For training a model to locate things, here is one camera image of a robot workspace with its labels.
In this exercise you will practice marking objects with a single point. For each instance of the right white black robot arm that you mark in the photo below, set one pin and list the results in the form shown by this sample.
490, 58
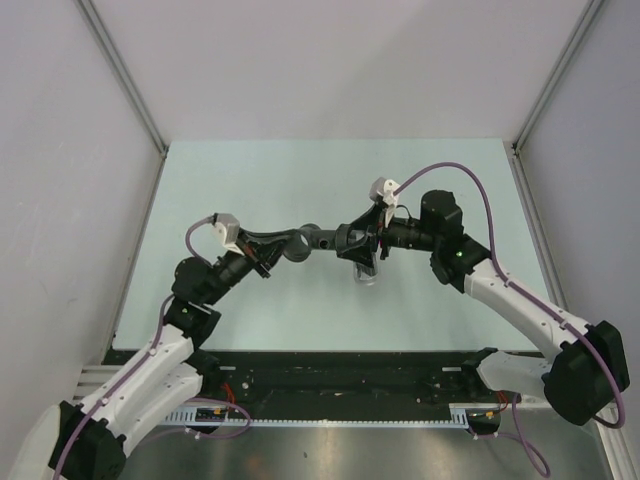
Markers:
583, 367

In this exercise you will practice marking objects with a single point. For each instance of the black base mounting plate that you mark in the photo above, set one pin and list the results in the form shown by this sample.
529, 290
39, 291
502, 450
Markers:
342, 389

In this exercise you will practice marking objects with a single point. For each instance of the clear plastic threaded connector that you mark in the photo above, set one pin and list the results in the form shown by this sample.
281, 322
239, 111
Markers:
363, 275

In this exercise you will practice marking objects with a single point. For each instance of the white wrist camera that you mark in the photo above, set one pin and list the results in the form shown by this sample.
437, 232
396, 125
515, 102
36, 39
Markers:
383, 189
226, 228

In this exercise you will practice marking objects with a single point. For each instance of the left aluminium frame post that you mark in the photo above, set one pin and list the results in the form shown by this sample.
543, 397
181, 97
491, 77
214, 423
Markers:
118, 66

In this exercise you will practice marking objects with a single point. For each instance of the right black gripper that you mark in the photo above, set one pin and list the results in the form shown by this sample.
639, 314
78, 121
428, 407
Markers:
374, 220

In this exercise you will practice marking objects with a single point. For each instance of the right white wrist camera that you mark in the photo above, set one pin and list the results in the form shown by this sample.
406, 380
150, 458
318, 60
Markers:
383, 189

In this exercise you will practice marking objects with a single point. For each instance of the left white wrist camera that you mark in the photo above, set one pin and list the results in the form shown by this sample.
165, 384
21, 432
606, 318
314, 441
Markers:
226, 228

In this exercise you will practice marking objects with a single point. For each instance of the right aluminium frame post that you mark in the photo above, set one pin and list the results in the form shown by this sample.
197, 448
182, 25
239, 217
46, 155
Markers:
568, 54

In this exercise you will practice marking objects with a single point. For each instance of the dark grey pipe fitting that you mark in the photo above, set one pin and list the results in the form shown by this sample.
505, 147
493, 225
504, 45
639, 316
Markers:
320, 242

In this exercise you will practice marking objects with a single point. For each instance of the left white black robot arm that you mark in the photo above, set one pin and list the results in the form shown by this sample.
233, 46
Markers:
99, 434

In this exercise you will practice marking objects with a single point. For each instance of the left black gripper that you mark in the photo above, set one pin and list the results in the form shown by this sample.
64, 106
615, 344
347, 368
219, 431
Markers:
262, 248

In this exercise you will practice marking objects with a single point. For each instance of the aluminium frame post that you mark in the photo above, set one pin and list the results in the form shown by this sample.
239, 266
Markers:
118, 66
568, 54

